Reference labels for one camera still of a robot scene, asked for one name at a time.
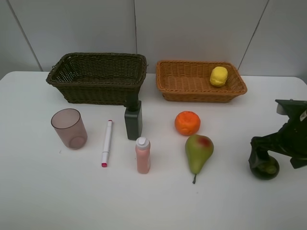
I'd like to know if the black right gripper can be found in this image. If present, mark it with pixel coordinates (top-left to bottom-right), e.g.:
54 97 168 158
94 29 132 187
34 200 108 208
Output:
248 110 307 170

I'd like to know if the dark mangosteen with green calyx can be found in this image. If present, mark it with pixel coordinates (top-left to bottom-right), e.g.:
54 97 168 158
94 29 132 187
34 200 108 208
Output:
250 156 280 180

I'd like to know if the green red pear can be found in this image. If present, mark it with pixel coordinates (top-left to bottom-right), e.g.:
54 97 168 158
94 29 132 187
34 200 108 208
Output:
185 134 214 184

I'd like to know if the orange tangerine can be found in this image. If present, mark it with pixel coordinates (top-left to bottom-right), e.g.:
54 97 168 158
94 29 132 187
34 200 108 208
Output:
175 111 201 136

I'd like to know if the yellow lemon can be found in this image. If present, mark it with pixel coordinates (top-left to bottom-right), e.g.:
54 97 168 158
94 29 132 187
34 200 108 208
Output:
210 67 228 87

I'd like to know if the translucent pink plastic cup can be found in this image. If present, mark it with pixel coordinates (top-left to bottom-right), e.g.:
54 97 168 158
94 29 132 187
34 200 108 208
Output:
51 108 88 150

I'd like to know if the orange wicker basket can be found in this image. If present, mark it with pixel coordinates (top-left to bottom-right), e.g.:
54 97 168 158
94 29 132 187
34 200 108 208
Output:
156 60 248 103

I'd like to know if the pink bottle with white cap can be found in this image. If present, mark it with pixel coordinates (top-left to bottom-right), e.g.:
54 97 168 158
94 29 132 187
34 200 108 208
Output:
135 137 151 174

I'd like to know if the dark grey pump bottle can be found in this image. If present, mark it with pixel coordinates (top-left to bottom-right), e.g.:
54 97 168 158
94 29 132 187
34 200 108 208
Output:
124 92 142 140

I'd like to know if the white marker with pink cap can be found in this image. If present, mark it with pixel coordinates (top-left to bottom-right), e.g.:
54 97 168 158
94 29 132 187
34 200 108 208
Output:
101 120 113 168

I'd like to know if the dark brown wicker basket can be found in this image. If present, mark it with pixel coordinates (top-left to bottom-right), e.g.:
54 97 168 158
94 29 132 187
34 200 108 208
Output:
46 52 147 105

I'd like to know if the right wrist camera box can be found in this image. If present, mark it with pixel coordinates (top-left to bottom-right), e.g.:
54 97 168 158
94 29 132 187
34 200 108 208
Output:
275 99 307 121

